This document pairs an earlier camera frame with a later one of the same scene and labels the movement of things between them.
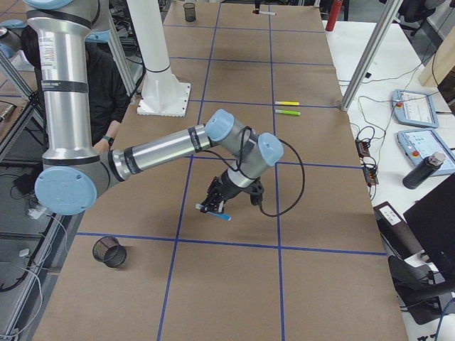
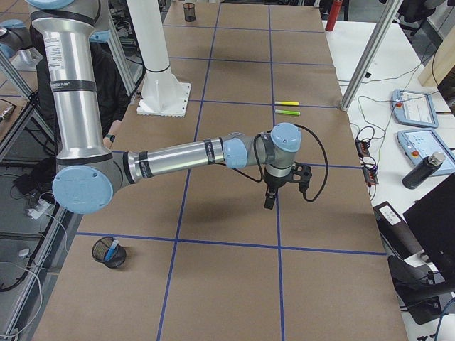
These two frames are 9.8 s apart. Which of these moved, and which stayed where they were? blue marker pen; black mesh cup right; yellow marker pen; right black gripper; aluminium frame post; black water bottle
Moved: blue marker pen; right black gripper
Stayed: yellow marker pen; black water bottle; black mesh cup right; aluminium frame post
